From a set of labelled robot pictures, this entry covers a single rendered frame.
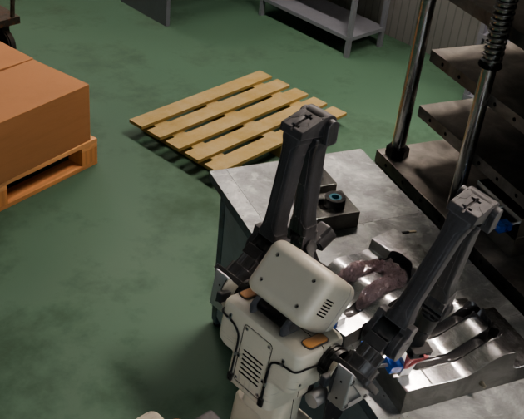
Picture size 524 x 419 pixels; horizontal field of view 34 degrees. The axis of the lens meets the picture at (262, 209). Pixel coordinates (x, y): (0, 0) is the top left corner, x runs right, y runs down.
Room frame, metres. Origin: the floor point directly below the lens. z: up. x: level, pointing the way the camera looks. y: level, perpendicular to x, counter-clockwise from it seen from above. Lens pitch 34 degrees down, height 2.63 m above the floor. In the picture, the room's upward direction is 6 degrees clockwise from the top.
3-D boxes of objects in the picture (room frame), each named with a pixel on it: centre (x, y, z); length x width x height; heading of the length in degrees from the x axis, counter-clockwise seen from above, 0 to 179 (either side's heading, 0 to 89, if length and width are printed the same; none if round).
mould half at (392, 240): (2.25, -0.38, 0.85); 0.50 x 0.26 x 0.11; 134
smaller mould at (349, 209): (2.68, -0.24, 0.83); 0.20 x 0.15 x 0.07; 117
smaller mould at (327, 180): (2.87, -0.18, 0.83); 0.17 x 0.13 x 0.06; 117
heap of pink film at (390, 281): (2.24, -0.39, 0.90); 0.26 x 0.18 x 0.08; 134
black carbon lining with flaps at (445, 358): (1.97, -0.60, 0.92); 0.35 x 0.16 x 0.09; 117
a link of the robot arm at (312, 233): (1.96, -0.12, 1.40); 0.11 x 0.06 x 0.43; 47
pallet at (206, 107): (4.73, 0.19, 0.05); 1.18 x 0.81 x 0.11; 138
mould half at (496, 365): (1.97, -0.62, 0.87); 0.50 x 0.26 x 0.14; 117
